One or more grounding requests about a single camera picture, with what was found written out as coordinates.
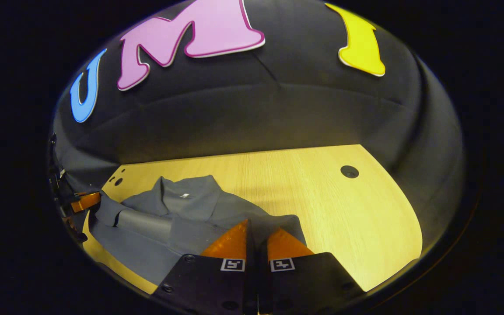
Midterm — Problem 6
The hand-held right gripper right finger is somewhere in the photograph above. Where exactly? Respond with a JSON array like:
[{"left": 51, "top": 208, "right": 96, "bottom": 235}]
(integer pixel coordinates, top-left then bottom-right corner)
[{"left": 259, "top": 227, "right": 366, "bottom": 315}]

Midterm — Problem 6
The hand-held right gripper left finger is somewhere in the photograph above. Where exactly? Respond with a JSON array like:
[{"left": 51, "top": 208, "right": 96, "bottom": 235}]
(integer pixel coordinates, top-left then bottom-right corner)
[{"left": 152, "top": 219, "right": 257, "bottom": 315}]

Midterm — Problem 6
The grey polo shirt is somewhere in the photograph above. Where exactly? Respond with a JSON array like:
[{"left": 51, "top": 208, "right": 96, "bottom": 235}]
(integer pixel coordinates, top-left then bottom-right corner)
[{"left": 88, "top": 175, "right": 307, "bottom": 287}]

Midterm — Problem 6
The black backdrop cloth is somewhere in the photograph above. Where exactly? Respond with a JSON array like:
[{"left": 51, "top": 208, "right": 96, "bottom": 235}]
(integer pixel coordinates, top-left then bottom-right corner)
[{"left": 51, "top": 0, "right": 465, "bottom": 263}]

